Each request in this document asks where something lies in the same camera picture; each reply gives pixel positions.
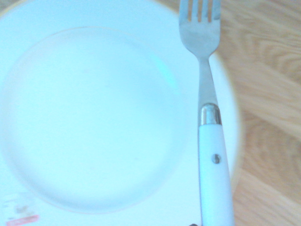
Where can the white plate with gold rim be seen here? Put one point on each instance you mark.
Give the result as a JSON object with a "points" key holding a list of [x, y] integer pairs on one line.
{"points": [[94, 117]]}

